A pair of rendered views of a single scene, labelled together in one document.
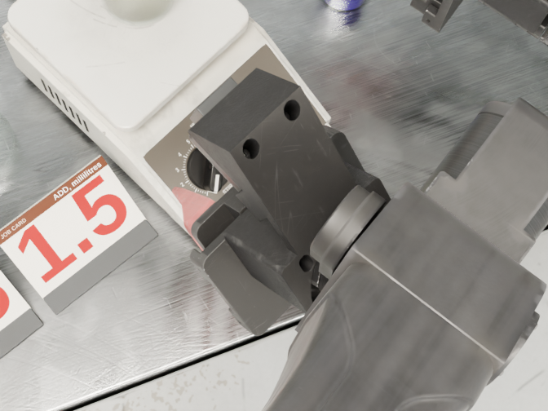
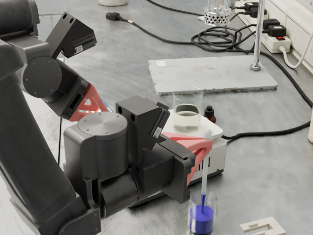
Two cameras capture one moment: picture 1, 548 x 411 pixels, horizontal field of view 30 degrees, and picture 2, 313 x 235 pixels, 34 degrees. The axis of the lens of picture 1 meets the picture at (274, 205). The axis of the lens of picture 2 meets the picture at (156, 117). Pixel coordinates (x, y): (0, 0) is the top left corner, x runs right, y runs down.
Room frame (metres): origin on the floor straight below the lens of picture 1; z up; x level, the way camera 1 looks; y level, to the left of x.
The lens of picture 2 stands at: (0.58, -0.63, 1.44)
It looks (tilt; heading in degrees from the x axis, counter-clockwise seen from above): 29 degrees down; 114
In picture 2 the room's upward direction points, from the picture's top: straight up
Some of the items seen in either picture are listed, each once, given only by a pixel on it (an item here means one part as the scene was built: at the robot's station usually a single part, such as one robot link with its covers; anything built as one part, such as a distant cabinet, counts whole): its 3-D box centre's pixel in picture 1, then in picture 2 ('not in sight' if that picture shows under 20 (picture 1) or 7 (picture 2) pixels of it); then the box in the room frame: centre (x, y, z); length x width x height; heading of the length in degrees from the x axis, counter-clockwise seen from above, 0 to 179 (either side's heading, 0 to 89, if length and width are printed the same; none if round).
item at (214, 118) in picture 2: not in sight; (208, 120); (0.31, 0.25, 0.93); 0.03 x 0.03 x 0.07
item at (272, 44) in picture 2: not in sight; (260, 23); (0.24, 0.93, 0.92); 0.40 x 0.06 x 0.04; 122
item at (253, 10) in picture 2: not in sight; (255, 12); (0.22, 0.95, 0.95); 0.07 x 0.04 x 0.02; 32
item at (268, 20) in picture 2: not in sight; (267, 24); (0.28, 0.85, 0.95); 0.07 x 0.04 x 0.02; 32
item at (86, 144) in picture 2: not in sight; (81, 173); (0.30, -0.21, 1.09); 0.12 x 0.09 x 0.12; 64
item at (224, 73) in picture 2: not in sight; (209, 73); (0.21, 0.54, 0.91); 0.30 x 0.20 x 0.01; 32
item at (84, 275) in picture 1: (77, 235); not in sight; (0.15, 0.13, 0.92); 0.09 x 0.06 x 0.04; 141
